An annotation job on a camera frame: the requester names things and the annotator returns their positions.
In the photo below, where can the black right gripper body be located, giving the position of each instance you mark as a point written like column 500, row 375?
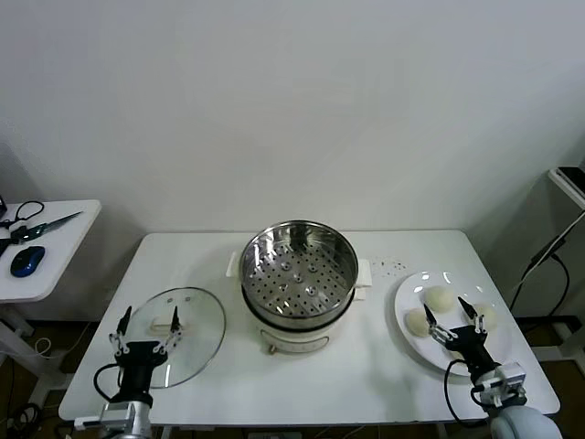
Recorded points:
column 471, row 350

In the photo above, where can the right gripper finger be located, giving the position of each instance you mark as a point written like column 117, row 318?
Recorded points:
column 430, row 318
column 470, row 310

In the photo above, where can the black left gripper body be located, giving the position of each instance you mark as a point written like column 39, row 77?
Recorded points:
column 137, row 379

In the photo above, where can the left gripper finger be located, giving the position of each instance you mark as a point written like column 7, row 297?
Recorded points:
column 174, row 320
column 123, row 322

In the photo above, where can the white steamed baozi bun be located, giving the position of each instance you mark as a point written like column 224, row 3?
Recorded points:
column 415, row 322
column 441, row 297
column 490, row 314

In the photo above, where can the round glass pot lid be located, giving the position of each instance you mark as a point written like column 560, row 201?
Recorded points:
column 201, row 320

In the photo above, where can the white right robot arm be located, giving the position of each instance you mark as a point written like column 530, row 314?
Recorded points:
column 521, row 420

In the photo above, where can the stainless steel steamer basket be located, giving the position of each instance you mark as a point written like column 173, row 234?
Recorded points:
column 265, row 256

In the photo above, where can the round white plate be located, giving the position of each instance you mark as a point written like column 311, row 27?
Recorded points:
column 498, row 343

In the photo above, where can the white side table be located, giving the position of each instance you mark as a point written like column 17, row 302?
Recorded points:
column 68, row 256

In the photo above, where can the black inline adapter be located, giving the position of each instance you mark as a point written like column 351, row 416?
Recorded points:
column 548, row 251

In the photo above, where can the blue computer mouse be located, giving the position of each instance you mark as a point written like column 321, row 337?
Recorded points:
column 27, row 260

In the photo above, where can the white electric cooking pot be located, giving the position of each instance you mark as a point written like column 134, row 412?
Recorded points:
column 297, row 340

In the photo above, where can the white slanted pole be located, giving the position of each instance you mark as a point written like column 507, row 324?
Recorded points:
column 575, row 221

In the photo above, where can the white shelf board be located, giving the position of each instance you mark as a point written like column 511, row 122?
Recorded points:
column 552, row 174

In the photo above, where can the black flat device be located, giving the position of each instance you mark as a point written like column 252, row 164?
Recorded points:
column 573, row 176

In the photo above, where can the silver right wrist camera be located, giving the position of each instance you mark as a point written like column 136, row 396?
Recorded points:
column 514, row 375

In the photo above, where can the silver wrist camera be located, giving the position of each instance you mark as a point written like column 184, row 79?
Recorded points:
column 91, row 421
column 514, row 375

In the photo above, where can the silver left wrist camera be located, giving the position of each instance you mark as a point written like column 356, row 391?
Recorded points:
column 91, row 421

